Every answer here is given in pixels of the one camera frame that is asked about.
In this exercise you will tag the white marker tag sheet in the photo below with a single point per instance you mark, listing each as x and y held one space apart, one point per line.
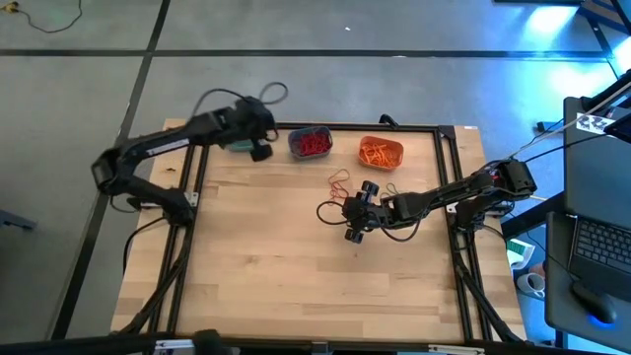
594 123

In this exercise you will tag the grey metal foot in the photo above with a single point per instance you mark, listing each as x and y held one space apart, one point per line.
17 221

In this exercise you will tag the green white striped box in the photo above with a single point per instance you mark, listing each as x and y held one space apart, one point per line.
520 249

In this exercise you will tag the black handheld device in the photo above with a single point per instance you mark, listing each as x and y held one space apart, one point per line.
209 342

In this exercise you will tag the white mounting bracket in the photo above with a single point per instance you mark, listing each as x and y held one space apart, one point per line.
449 209
191 198

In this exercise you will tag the grey side desk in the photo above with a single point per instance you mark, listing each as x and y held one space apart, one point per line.
557 296

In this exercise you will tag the dark grey laptop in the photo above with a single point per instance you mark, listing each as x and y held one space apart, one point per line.
601 246

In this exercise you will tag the blue-grey plastic basket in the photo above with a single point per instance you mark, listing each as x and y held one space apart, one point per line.
294 148

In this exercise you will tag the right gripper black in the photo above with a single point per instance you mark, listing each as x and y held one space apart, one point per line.
370 209

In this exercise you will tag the silver bracket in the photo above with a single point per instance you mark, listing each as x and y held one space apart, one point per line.
456 350
175 344

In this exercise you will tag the black computer mouse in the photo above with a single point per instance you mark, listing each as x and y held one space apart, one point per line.
594 303

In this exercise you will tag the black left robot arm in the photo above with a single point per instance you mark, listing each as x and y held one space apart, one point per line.
148 148

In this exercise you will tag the black table clamp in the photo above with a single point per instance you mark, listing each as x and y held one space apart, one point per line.
389 119

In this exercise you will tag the black aluminium table frame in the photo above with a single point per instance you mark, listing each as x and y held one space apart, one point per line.
320 126

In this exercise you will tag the red rubber bands heap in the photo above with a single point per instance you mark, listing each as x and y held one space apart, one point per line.
310 143

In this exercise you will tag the teal plastic basket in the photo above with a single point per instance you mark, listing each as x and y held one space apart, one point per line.
241 146

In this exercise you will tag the white rod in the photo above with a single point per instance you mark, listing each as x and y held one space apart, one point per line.
567 123

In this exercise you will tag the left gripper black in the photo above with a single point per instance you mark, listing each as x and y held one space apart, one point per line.
254 125

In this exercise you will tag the person's white shoe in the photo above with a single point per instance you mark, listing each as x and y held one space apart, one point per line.
530 285

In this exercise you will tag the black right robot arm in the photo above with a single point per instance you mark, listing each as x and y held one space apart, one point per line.
453 194

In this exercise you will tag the orange rubber bands heap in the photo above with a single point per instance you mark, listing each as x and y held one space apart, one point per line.
379 154

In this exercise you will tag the orange plastic basket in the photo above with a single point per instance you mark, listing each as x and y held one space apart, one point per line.
365 160

